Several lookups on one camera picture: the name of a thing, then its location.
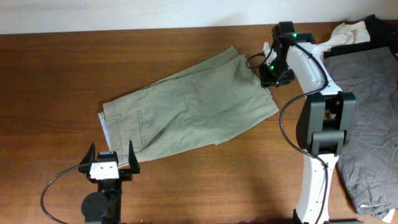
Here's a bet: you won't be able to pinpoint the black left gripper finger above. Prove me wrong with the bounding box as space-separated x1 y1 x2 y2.
80 143 95 165
128 140 140 174

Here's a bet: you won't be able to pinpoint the khaki green shorts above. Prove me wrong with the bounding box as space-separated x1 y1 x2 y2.
102 47 278 167

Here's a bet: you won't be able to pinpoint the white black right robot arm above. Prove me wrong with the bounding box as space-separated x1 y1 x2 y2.
258 22 356 223

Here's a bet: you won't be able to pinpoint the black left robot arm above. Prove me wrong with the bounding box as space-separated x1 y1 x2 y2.
78 142 141 224

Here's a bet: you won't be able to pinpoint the white cloth garment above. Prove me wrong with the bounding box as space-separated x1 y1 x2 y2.
317 21 371 52

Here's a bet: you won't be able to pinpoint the black garment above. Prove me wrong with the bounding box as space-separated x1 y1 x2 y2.
323 14 397 58

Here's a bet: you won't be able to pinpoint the grey shorts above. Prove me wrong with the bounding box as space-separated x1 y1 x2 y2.
325 47 397 220

